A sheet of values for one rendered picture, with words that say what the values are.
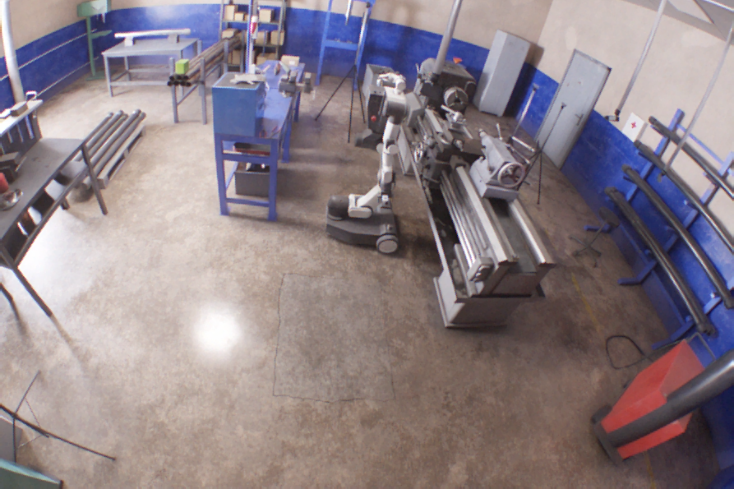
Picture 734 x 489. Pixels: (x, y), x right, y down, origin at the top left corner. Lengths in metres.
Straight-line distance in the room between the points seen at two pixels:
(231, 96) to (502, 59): 5.71
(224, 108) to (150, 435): 2.30
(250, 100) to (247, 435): 2.24
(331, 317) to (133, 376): 1.51
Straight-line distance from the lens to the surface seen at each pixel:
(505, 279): 2.28
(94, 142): 4.43
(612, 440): 2.99
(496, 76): 7.20
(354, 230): 2.84
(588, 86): 6.38
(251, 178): 3.24
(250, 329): 2.40
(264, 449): 2.14
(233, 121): 2.59
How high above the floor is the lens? 2.12
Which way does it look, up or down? 40 degrees down
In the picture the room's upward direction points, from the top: 15 degrees clockwise
